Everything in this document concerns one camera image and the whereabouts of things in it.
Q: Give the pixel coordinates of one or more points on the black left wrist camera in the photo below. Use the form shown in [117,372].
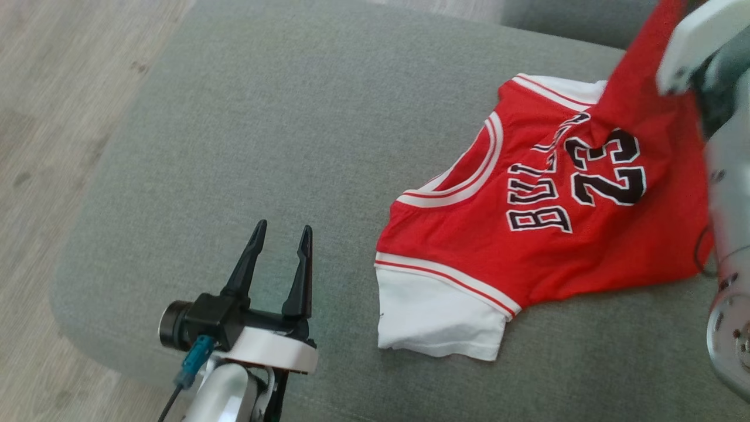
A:
[205,319]

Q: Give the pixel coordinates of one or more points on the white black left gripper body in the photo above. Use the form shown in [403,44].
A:
[275,351]

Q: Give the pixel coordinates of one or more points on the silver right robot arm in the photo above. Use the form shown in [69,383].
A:
[732,205]

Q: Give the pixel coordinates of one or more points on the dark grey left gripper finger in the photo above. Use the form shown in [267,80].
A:
[302,281]
[246,264]

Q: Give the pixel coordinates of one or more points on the red Bulls basketball jersey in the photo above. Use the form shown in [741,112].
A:
[527,258]

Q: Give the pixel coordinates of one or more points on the grey sofa back cushion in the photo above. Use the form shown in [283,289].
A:
[562,17]

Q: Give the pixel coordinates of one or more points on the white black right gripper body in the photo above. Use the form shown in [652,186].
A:
[697,41]

